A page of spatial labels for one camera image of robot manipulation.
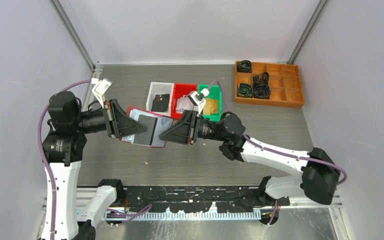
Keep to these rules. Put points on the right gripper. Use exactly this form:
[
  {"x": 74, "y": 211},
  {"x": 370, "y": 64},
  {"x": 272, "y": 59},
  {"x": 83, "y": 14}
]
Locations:
[{"x": 186, "y": 131}]

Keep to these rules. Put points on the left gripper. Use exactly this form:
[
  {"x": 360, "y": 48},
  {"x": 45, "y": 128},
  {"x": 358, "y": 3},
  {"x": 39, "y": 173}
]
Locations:
[{"x": 116, "y": 117}]

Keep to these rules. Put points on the red leather card holder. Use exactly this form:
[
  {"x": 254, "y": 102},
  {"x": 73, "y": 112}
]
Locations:
[{"x": 163, "y": 123}]

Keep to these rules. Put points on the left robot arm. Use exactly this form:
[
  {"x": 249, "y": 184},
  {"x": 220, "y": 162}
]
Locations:
[{"x": 62, "y": 155}]

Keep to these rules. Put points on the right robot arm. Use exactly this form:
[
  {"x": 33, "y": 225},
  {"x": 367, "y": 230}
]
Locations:
[{"x": 312, "y": 174}]

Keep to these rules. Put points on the grey card in holder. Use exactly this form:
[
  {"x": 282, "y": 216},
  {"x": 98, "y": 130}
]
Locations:
[{"x": 146, "y": 137}]

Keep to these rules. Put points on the white credit card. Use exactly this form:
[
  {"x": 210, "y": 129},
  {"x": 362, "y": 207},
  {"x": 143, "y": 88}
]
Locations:
[{"x": 183, "y": 104}]

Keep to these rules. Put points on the black credit card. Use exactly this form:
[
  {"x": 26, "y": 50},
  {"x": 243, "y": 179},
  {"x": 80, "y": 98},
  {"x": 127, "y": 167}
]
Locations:
[{"x": 161, "y": 103}]

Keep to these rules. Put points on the gold credit card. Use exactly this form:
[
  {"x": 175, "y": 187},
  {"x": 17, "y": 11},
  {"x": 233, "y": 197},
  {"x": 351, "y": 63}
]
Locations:
[{"x": 211, "y": 107}]

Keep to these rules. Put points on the red plastic bin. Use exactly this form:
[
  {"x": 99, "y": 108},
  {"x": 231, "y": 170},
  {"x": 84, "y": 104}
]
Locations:
[{"x": 179, "y": 90}]

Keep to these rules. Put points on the green plastic bin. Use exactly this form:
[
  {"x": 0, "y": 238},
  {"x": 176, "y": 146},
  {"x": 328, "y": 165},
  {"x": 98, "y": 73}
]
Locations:
[{"x": 215, "y": 93}]

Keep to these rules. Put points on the orange compartment tray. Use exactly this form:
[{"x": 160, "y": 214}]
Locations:
[{"x": 284, "y": 82}]

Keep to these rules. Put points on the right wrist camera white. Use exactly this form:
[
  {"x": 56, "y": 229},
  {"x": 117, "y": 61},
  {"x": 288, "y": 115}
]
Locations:
[{"x": 198, "y": 99}]

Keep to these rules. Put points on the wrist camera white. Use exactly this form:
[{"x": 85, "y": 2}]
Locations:
[
  {"x": 198, "y": 99},
  {"x": 100, "y": 86}
]

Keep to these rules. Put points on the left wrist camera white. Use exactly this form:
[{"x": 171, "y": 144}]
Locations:
[{"x": 100, "y": 86}]

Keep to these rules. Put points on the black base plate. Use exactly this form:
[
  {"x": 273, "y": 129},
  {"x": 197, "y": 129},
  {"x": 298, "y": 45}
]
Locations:
[{"x": 193, "y": 199}]

